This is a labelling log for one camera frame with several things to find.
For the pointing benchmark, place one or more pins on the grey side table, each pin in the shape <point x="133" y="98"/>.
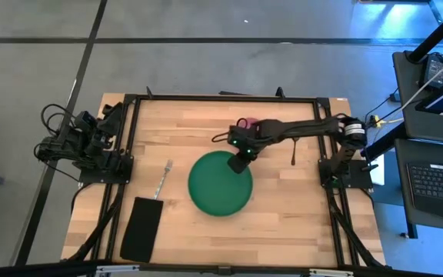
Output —
<point x="408" y="100"/>

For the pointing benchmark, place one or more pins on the black aluminium table frame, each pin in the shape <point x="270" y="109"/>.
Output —
<point x="221" y="98"/>

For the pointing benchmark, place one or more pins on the thick black pole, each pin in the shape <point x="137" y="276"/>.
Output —
<point x="437" y="32"/>

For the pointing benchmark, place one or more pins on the yellow plug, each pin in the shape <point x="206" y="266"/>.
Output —
<point x="377" y="122"/>

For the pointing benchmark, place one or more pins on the short black pole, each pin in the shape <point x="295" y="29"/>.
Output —
<point x="383" y="142"/>

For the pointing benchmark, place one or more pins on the black laptop keyboard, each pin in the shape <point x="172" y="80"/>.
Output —
<point x="437" y="184"/>

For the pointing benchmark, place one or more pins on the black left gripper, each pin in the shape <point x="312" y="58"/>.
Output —
<point x="112" y="119"/>

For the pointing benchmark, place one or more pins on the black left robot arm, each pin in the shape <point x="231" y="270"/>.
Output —
<point x="90" y="150"/>

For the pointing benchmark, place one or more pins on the dark grey desk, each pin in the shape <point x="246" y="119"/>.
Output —
<point x="402" y="184"/>

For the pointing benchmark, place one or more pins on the dark brown spoon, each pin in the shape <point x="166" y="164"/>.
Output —
<point x="293" y="157"/>

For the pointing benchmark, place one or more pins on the black power adapter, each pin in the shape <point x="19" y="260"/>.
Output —
<point x="435" y="69"/>

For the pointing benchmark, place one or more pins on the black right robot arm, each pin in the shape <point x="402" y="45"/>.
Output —
<point x="310" y="127"/>

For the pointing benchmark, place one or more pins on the green round plate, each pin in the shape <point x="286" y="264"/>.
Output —
<point x="214" y="188"/>

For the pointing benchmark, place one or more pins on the black cloth napkin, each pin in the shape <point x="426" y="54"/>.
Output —
<point x="140" y="231"/>

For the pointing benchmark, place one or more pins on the silver metal fork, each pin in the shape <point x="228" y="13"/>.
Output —
<point x="162" y="181"/>

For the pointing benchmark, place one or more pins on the pink ribbed bowl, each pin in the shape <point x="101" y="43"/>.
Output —
<point x="250" y="122"/>

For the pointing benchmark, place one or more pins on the black aluminium crossbar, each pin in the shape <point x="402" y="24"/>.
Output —
<point x="221" y="270"/>

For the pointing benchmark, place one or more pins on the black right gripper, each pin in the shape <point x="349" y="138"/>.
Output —
<point x="244" y="138"/>

